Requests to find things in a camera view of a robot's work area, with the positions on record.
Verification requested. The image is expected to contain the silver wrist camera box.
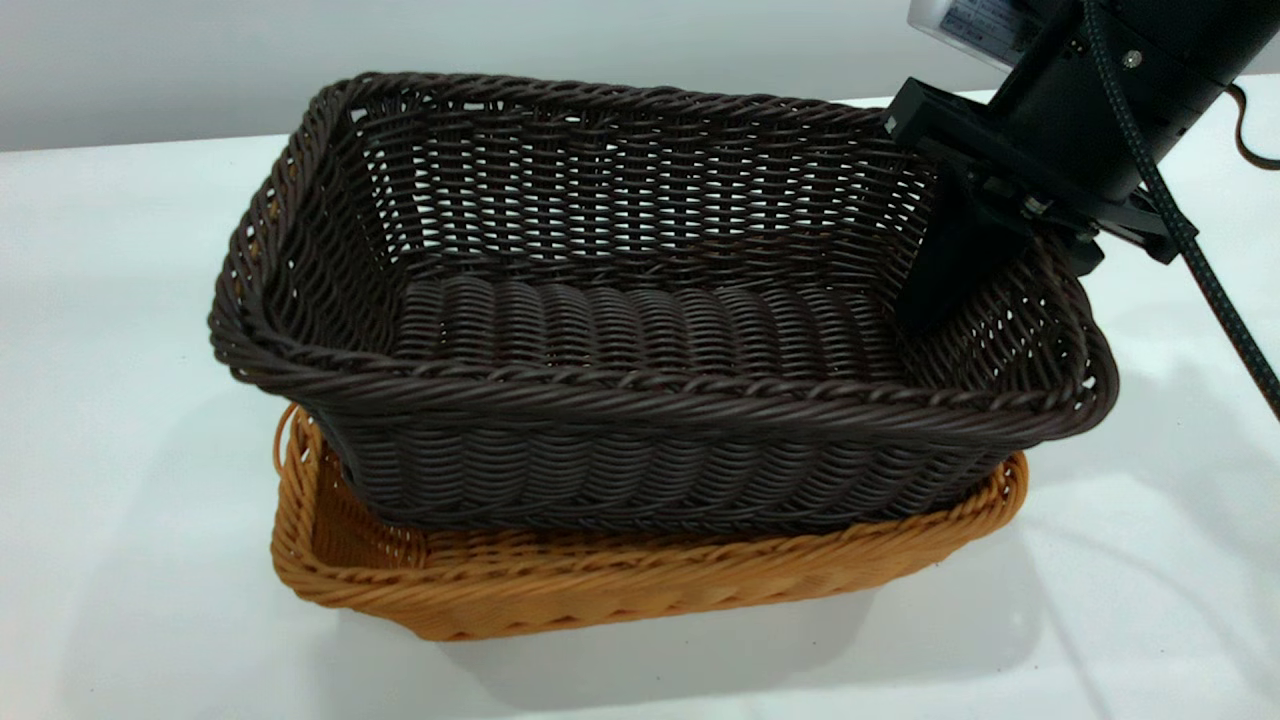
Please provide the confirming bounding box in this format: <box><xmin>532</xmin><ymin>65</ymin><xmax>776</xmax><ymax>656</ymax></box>
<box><xmin>905</xmin><ymin>0</ymin><xmax>1046</xmax><ymax>71</ymax></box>

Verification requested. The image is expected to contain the orange wicker basket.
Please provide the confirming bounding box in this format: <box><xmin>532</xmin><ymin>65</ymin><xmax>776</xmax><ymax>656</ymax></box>
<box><xmin>270</xmin><ymin>403</ymin><xmax>1031</xmax><ymax>643</ymax></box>

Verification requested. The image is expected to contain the dark brown wicker basket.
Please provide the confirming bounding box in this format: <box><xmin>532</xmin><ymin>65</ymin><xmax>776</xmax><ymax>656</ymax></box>
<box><xmin>208</xmin><ymin>70</ymin><xmax>1121</xmax><ymax>536</ymax></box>

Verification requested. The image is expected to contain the thin dark cable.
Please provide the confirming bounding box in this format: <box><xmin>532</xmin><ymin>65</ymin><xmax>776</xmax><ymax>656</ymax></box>
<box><xmin>1225</xmin><ymin>83</ymin><xmax>1280</xmax><ymax>171</ymax></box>

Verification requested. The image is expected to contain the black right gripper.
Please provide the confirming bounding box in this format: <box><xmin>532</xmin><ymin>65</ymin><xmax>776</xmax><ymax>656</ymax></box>
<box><xmin>885</xmin><ymin>40</ymin><xmax>1236</xmax><ymax>336</ymax></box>

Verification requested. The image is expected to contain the black braided cable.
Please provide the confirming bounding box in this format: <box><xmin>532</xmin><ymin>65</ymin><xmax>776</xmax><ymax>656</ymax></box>
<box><xmin>1080</xmin><ymin>0</ymin><xmax>1280</xmax><ymax>421</ymax></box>

